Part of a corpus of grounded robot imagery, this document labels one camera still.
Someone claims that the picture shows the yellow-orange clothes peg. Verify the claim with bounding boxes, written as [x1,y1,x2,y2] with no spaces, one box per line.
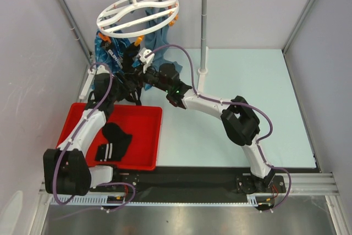
[134,35,144,47]

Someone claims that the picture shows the orange clothes peg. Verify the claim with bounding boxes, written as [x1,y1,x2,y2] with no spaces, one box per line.
[98,32,111,43]

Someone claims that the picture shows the black white-striped sock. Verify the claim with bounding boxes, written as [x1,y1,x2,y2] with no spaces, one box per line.
[95,123,133,162]

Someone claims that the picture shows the white round clip hanger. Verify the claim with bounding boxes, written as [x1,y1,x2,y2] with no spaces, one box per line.
[96,0,180,38]

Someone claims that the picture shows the black blue sunrise sock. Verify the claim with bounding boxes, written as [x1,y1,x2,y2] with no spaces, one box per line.
[101,41,123,73]

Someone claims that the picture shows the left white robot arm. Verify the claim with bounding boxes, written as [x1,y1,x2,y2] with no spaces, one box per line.
[43,72,141,196]

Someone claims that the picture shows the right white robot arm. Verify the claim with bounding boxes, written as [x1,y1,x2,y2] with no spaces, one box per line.
[135,63,275,192]

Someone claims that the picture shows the teal t-shirt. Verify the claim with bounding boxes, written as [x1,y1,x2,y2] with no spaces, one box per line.
[145,8,183,72]

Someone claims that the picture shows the blue shark-print shorts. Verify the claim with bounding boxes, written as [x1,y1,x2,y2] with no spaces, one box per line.
[94,30,131,73]

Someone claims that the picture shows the white metal clothes rack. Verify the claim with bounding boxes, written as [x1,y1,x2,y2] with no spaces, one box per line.
[42,0,211,101]

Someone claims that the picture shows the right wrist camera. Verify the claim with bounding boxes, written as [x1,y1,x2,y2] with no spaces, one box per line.
[138,48,155,73]

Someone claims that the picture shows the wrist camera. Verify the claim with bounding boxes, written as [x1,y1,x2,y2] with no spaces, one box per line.
[138,48,155,73]
[87,63,112,78]

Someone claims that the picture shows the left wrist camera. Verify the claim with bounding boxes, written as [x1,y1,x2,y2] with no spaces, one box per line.
[87,63,112,78]

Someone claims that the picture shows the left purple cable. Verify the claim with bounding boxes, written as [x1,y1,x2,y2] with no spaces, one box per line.
[51,63,137,214]

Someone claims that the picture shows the purple cable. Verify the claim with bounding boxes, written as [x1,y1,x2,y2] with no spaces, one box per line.
[51,63,137,214]
[148,44,292,214]

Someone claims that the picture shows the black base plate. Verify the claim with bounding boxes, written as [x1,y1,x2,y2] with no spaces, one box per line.
[89,167,288,204]

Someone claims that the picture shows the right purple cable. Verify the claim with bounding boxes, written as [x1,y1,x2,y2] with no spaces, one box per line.
[148,44,292,214]

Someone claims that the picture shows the aluminium frame rail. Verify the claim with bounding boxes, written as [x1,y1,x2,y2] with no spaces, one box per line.
[49,167,339,210]

